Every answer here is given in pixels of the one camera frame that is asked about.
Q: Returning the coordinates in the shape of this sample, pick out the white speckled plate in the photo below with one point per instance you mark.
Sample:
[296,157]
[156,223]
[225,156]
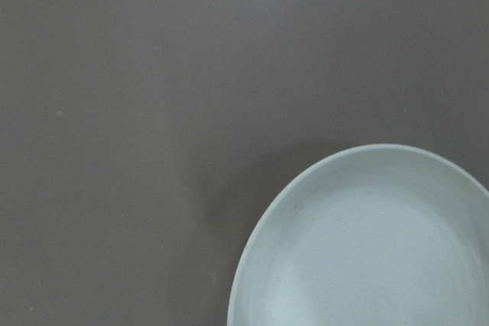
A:
[380,234]

